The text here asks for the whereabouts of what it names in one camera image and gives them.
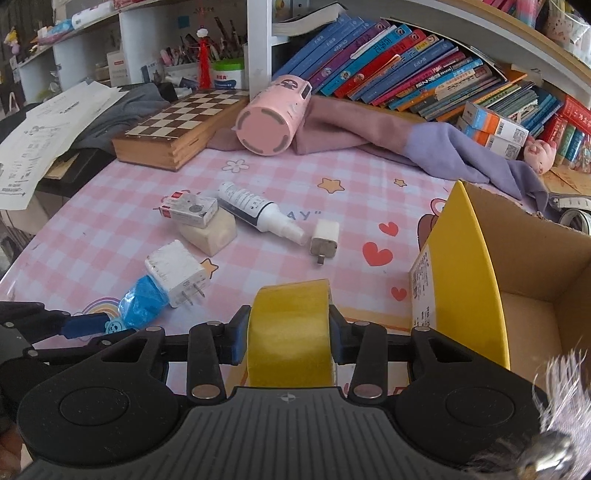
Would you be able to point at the wooden chess board box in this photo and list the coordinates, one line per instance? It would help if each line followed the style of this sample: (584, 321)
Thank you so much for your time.
(170, 138)

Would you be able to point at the yellow tape roll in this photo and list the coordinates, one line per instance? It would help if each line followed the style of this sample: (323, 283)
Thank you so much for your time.
(288, 339)

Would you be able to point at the pink cylindrical cup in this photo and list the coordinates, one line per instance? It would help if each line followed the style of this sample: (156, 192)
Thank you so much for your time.
(267, 125)

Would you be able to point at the grey cloth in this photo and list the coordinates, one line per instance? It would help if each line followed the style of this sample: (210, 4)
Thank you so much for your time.
(139, 103)

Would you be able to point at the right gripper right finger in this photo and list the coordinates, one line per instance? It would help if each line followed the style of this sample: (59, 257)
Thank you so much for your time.
(365, 346)

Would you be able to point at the blue wrapper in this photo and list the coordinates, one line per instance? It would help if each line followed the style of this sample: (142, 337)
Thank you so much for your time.
(142, 304)

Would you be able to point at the pink purple cloth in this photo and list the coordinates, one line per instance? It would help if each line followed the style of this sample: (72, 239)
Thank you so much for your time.
(439, 149)

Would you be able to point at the white green lid jar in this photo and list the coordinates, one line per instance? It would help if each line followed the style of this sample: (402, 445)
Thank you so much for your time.
(229, 74)

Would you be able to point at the row of leaning books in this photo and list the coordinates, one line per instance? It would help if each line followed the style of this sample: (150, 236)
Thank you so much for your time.
(405, 68)

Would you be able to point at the beige eraser block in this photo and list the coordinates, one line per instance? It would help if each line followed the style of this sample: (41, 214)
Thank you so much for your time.
(215, 236)

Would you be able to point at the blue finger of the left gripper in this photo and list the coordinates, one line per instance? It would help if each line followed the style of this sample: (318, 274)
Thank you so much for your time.
(89, 324)

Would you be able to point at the yellow cardboard box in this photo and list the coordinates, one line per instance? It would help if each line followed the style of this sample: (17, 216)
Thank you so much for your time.
(508, 284)

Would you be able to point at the large white plug charger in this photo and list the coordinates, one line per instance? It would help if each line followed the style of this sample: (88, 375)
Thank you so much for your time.
(177, 273)

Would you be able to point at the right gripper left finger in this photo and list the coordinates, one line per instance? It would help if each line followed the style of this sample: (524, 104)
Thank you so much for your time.
(210, 345)

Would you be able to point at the red pen figure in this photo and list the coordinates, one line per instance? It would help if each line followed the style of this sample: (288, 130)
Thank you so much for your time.
(203, 60)

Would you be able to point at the orange white small boxes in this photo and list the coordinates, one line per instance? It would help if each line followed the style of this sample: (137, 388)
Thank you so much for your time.
(500, 135)

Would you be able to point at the white bookshelf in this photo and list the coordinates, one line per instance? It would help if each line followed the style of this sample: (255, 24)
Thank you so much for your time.
(145, 27)

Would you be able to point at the pink pig toy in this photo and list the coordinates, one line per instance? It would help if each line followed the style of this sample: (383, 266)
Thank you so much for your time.
(540, 155)

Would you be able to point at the small white usb charger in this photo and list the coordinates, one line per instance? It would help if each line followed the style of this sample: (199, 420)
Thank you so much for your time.
(325, 240)

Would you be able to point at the small red white box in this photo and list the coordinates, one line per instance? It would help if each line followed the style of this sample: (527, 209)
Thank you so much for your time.
(188, 208)

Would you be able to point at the white spray bottle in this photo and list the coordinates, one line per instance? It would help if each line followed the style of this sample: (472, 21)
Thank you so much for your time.
(259, 212)

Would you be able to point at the stack of white papers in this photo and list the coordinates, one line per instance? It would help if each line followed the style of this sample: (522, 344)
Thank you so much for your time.
(46, 133)

